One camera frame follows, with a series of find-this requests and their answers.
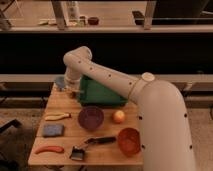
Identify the clear background bottle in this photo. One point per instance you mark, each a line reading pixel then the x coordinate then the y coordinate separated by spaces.
pixel 73 11

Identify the purple bowl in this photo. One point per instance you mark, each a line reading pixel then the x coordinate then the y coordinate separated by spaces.
pixel 90 117

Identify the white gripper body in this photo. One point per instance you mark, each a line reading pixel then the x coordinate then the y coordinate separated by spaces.
pixel 72 85

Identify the blue cup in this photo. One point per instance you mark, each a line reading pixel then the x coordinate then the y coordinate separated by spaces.
pixel 59 81

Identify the blue sponge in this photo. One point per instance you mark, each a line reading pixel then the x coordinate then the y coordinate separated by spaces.
pixel 52 130

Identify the black handled spatula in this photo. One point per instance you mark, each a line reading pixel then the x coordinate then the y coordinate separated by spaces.
pixel 78 153

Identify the apple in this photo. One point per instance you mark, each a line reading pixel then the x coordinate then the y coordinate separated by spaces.
pixel 118 117

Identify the white paper cup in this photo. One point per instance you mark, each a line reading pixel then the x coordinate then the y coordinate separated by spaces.
pixel 148 77

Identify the green plastic bin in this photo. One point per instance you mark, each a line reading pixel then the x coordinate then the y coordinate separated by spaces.
pixel 94 93

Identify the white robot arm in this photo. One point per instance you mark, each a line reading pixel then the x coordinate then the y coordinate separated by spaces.
pixel 164 129

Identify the dark red background bowl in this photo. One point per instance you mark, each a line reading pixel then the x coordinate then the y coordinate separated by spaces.
pixel 93 20

